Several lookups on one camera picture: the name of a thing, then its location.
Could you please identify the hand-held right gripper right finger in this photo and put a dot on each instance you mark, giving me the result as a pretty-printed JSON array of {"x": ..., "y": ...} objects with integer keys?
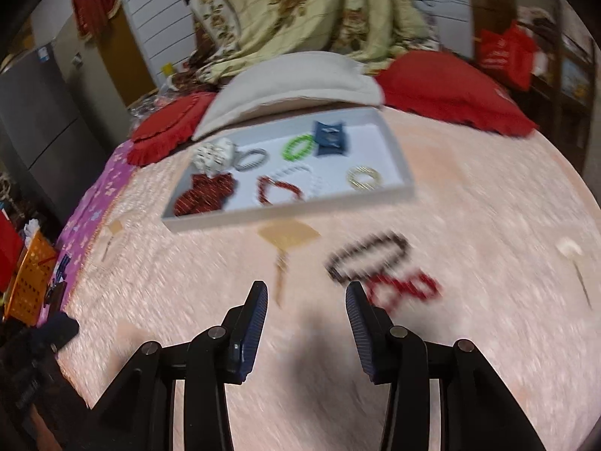
[{"x": 364, "y": 333}]

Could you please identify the grey refrigerator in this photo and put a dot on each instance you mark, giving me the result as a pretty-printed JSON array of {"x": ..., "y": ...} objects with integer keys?
[{"x": 47, "y": 127}]

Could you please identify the red shopping bag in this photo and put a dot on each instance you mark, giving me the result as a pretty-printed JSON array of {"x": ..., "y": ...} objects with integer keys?
[{"x": 507, "y": 51}]

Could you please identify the white cardboard tray box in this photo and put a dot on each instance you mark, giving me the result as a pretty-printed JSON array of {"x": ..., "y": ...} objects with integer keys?
[{"x": 328, "y": 174}]

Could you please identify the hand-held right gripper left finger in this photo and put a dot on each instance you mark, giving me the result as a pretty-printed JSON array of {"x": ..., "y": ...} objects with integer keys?
[{"x": 251, "y": 338}]

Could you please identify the wooden door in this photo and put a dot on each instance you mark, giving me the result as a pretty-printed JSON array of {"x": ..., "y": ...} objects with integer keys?
[{"x": 129, "y": 56}]

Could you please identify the white polka dot scrunchie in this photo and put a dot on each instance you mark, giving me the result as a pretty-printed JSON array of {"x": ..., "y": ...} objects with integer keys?
[{"x": 213, "y": 157}]

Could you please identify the orange plastic basket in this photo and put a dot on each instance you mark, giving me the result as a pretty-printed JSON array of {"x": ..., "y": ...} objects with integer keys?
[{"x": 33, "y": 277}]

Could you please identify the wooden shelf rack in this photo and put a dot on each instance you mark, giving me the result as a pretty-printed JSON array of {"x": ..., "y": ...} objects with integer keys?
[{"x": 563, "y": 80}]

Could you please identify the white pillow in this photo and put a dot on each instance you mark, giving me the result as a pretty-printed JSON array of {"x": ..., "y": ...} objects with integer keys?
[{"x": 291, "y": 80}]

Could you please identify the red frilled cushion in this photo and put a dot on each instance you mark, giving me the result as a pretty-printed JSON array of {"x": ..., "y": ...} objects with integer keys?
[
  {"x": 436, "y": 84},
  {"x": 164, "y": 127}
]

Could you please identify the red polka dot scrunchie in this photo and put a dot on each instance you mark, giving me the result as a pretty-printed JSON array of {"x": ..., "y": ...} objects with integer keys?
[{"x": 202, "y": 197}]

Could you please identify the purple printed sheet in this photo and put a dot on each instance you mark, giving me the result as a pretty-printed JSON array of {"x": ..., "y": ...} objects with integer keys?
[{"x": 94, "y": 206}]

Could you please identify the floral yellow quilt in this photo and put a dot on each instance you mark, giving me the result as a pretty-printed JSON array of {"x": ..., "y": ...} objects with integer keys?
[{"x": 328, "y": 9}]

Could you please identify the clear plastic bag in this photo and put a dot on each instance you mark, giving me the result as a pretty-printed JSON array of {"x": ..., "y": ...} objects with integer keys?
[{"x": 155, "y": 98}]

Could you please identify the blue hair claw clip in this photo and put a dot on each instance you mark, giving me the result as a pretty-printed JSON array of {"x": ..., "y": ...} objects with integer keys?
[{"x": 328, "y": 145}]

